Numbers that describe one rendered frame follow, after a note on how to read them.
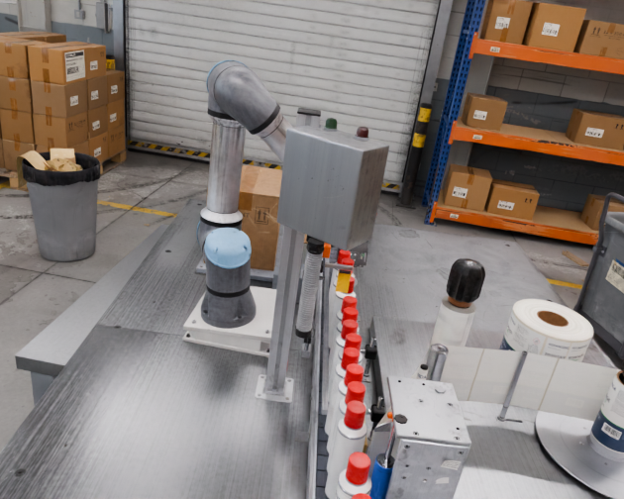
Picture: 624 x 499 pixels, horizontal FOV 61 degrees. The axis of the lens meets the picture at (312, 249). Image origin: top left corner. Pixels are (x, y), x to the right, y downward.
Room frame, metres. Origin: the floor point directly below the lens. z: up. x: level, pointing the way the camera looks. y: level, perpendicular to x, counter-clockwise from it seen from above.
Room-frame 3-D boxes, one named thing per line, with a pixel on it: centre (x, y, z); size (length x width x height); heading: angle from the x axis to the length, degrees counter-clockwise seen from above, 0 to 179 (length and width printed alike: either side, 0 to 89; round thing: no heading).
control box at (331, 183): (0.97, -0.02, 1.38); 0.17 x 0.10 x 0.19; 57
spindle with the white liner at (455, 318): (1.17, -0.38, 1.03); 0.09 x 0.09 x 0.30
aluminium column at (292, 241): (1.04, 0.04, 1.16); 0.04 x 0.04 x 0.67; 2
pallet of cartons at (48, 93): (4.65, 2.43, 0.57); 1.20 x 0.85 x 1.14; 178
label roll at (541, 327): (1.23, -0.65, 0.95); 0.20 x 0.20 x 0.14
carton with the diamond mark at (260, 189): (1.75, 0.25, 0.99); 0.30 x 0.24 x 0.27; 4
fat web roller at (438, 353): (0.95, -0.30, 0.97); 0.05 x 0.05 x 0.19
